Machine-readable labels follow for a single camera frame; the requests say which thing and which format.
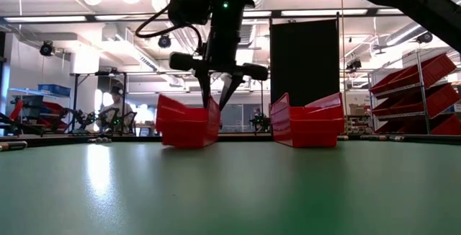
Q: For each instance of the red and black cart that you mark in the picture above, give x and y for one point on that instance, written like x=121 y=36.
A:
x=54 y=110

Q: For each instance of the black slanted bar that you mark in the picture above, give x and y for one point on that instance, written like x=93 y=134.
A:
x=21 y=126

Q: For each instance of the black ceiling camera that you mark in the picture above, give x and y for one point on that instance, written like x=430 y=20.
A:
x=425 y=37
x=354 y=65
x=164 y=41
x=47 y=48

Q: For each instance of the silver round ventilation duct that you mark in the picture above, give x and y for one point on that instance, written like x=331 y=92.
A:
x=254 y=35
x=414 y=31

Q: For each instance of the blue storage bin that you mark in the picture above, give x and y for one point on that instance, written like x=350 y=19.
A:
x=54 y=90

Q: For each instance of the white rectangular ceiling duct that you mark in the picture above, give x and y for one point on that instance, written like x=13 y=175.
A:
x=137 y=56

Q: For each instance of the person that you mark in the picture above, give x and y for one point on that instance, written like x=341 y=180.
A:
x=119 y=109

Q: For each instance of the black background robot arm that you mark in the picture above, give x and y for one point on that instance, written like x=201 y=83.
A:
x=260 y=119
x=83 y=118

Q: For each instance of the red shelf bin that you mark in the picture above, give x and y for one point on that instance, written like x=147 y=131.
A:
x=450 y=127
x=432 y=69
x=439 y=99

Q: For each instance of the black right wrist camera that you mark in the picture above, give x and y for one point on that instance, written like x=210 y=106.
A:
x=189 y=6

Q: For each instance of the red plastic bin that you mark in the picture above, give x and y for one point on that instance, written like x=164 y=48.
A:
x=187 y=134
x=309 y=134

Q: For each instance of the black aluminium table frame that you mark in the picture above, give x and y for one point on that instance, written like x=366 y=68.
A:
x=245 y=137

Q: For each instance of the black frame workstation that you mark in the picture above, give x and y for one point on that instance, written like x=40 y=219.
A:
x=124 y=80

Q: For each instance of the green table mat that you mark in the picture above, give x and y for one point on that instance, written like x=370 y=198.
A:
x=230 y=191

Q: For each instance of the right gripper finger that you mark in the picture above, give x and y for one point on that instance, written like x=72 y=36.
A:
x=230 y=91
x=205 y=87

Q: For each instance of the ceiling light strip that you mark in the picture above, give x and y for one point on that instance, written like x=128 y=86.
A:
x=43 y=18
x=317 y=12
x=261 y=13

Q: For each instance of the tall black cabinet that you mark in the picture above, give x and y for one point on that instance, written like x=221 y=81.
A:
x=306 y=58

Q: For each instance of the cardboard box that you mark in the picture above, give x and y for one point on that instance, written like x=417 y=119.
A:
x=356 y=109

